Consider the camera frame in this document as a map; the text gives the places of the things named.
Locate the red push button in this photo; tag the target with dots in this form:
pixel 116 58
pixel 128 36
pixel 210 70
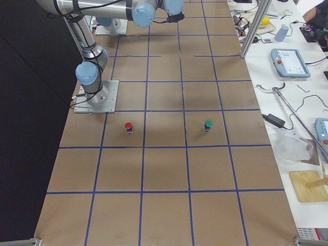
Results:
pixel 129 127

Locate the blue teach pendant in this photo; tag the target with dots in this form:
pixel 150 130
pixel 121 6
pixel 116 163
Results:
pixel 321 130
pixel 289 63

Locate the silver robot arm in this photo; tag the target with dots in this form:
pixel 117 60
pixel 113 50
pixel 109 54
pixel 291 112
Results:
pixel 108 23
pixel 95 58

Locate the green push button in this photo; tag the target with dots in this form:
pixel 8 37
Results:
pixel 207 125

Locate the clear plastic bag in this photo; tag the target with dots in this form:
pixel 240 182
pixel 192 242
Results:
pixel 290 148

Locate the wooden cutting board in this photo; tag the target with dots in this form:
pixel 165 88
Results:
pixel 308 186

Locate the aluminium frame post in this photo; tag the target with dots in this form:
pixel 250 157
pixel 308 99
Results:
pixel 259 15

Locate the yellow lemon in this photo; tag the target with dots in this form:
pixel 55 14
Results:
pixel 265 21

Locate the black power adapter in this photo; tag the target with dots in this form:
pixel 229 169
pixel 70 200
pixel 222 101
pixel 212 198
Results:
pixel 274 120

